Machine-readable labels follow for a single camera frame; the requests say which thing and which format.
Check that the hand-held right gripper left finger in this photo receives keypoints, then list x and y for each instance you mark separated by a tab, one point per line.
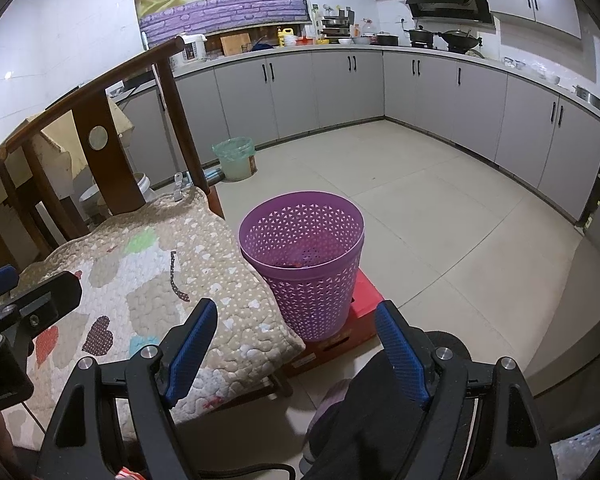
190	355

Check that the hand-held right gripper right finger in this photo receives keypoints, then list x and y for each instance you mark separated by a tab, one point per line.
400	360

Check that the purple plastic basket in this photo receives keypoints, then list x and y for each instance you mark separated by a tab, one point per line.
300	290

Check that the green trash bin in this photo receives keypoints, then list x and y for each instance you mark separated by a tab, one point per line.
234	160

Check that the large red cardboard box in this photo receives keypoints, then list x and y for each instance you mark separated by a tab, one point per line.
360	305

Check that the person's black pants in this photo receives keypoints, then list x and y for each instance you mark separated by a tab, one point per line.
370	425

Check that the purple slipper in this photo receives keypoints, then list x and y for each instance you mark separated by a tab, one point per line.
330	400

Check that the brown wooden chair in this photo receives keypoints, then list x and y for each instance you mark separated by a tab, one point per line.
55	205

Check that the dark wooden chair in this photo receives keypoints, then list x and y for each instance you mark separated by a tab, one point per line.
110	170

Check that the white bucket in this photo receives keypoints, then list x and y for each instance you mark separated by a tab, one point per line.
147	187

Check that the grey kitchen cabinets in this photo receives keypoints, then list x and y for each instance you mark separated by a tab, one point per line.
350	85

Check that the white rice cooker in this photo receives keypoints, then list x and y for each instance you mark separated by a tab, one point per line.
192	50

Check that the wooden cutting board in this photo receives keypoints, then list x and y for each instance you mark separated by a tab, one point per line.
235	44

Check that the black lidded pot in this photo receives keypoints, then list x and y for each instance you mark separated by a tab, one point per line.
387	39

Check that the black cooking pot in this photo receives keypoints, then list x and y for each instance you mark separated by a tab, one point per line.
422	36

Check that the steel pot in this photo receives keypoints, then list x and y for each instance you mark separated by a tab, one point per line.
592	97

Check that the black wok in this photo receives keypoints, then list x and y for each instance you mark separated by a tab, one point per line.
460	40

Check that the yellow bottle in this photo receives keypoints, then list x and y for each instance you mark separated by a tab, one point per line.
283	36

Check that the dish rack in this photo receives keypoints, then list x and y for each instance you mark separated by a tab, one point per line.
337	25

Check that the wall poster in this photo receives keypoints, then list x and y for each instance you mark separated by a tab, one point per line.
220	5

